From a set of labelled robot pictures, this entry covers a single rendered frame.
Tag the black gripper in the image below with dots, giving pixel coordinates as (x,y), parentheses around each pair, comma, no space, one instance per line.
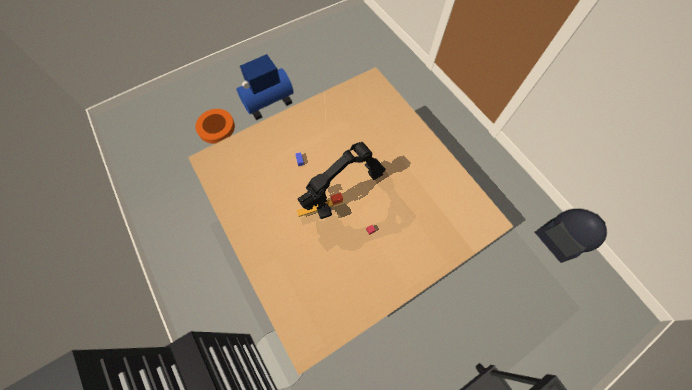
(324,210)

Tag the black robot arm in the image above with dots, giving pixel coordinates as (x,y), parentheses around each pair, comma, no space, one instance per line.
(317,186)

